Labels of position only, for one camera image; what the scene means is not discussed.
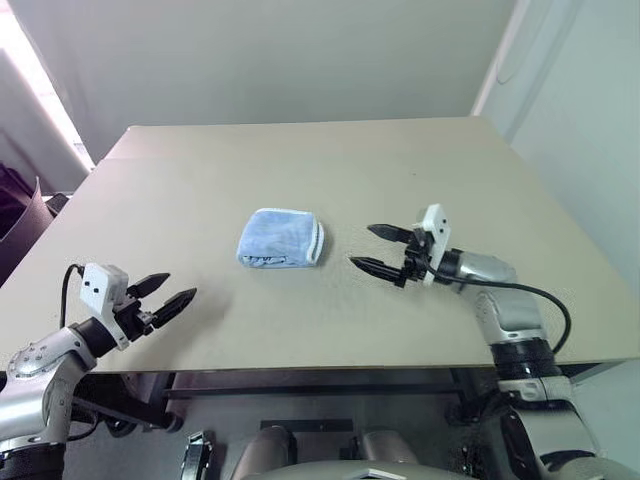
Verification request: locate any dark rounded shape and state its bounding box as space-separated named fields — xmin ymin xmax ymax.
xmin=242 ymin=424 xmax=300 ymax=480

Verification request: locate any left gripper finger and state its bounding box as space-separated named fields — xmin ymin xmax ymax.
xmin=126 ymin=271 xmax=172 ymax=301
xmin=149 ymin=287 xmax=198 ymax=331

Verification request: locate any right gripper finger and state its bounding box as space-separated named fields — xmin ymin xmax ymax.
xmin=366 ymin=223 xmax=417 ymax=245
xmin=347 ymin=255 xmax=405 ymax=284

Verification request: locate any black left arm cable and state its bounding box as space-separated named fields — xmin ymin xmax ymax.
xmin=59 ymin=263 xmax=85 ymax=329

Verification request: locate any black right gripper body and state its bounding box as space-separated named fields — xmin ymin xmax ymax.
xmin=397 ymin=224 xmax=434 ymax=289

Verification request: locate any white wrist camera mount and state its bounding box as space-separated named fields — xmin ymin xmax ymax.
xmin=414 ymin=203 xmax=454 ymax=286
xmin=79 ymin=263 xmax=129 ymax=351

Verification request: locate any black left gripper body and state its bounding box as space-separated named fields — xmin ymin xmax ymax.
xmin=113 ymin=294 xmax=156 ymax=344

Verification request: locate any grey-purple plastic chair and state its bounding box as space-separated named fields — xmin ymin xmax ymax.
xmin=0 ymin=174 xmax=52 ymax=242

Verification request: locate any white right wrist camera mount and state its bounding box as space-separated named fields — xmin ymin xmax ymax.
xmin=414 ymin=203 xmax=454 ymax=286

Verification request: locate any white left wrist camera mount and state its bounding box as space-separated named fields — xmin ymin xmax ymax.
xmin=79 ymin=263 xmax=129 ymax=351

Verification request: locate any dark purple cushion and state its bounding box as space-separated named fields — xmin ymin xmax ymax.
xmin=0 ymin=162 xmax=37 ymax=237

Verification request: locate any black metal table frame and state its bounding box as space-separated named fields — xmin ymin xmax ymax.
xmin=69 ymin=359 xmax=626 ymax=431

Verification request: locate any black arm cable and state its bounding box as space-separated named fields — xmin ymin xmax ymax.
xmin=59 ymin=263 xmax=85 ymax=329
xmin=424 ymin=267 xmax=573 ymax=356

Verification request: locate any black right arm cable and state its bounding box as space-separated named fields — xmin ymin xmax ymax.
xmin=424 ymin=267 xmax=573 ymax=356

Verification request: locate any black clamp bracket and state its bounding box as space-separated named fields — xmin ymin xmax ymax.
xmin=182 ymin=429 xmax=217 ymax=480

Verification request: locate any small black box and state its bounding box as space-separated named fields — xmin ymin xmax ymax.
xmin=45 ymin=193 xmax=72 ymax=218

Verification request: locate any light blue towel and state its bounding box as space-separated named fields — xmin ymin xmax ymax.
xmin=234 ymin=206 xmax=326 ymax=270

